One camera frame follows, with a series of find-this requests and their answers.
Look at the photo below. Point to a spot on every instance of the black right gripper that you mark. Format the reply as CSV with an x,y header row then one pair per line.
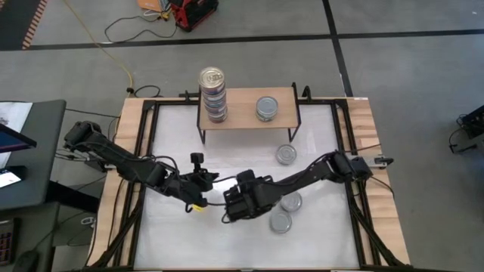
x,y
253,198

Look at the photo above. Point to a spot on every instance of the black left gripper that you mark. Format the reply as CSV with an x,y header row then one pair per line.
x,y
187,187

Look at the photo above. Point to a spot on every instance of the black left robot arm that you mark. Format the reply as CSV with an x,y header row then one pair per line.
x,y
125,162

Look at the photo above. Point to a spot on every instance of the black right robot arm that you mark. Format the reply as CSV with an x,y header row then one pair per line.
x,y
314,170

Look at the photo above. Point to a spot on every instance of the wooden shelf black metal legs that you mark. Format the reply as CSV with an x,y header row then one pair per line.
x,y
246,113

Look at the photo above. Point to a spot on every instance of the white carabiner clip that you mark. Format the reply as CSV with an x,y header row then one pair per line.
x,y
87,220

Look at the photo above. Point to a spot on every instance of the black desk base bar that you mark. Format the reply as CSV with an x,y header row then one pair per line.
x,y
72,196

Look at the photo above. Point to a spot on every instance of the red black equipment case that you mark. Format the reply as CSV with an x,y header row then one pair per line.
x,y
193,13

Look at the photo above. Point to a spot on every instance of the dark grey side desk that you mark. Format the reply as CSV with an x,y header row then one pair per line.
x,y
38,234

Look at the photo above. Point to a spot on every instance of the orange folder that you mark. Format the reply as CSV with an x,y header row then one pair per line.
x,y
149,4

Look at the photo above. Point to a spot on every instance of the dark flat monitor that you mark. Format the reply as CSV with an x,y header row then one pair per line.
x,y
15,141

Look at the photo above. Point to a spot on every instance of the black computer mouse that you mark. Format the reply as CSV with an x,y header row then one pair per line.
x,y
26,261

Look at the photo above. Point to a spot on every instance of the white paper sheet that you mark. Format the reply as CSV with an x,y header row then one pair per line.
x,y
17,113

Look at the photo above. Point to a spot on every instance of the black keyboard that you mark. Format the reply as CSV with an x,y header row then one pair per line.
x,y
7,242

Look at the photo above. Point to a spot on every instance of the black mat orange striped edge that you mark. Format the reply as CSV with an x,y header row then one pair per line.
x,y
15,22

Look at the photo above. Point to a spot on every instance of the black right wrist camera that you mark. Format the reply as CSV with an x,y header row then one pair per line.
x,y
246,177

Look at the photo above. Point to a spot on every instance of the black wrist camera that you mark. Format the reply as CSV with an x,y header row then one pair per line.
x,y
197,158
246,177

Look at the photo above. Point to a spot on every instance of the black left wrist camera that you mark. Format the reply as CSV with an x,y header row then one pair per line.
x,y
197,158

